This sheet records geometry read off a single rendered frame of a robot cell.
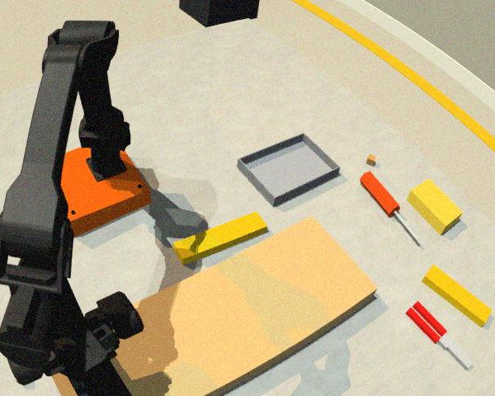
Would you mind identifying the tan floor panel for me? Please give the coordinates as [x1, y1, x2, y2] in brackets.
[111, 216, 378, 396]

